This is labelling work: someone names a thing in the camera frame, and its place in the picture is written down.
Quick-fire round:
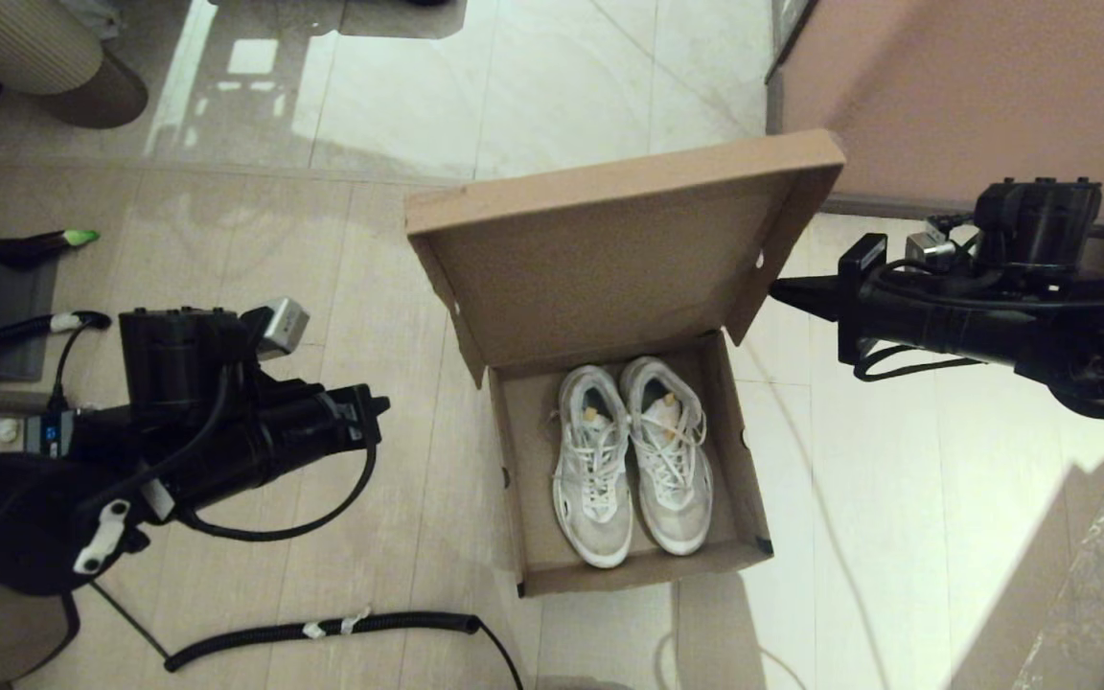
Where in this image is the brown cardboard shoe box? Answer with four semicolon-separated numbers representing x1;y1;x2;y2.
404;129;846;599

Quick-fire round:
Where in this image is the white mesh sneaker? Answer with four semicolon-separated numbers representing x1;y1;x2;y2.
619;356;714;558
550;364;635;570

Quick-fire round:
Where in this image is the grey power adapter box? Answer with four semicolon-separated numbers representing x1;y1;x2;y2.
23;407;79;459

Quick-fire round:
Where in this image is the black object with green tip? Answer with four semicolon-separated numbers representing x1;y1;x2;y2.
0;228;102;270

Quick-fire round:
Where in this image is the beige ribbed round pouf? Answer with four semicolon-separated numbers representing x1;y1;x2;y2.
0;0;150;130

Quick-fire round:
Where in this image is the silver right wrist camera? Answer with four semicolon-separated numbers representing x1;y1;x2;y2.
905;228;957;267

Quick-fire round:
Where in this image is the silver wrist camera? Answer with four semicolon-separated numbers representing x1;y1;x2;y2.
905;228;957;267
247;297;311;361

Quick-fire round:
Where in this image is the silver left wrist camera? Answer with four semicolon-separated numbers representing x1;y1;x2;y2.
247;297;311;361

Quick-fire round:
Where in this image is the black corrugated floor cable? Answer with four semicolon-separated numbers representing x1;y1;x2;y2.
82;573;526;690

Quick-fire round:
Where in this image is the pink cabinet with grey frame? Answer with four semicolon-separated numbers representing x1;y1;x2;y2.
765;0;1104;245

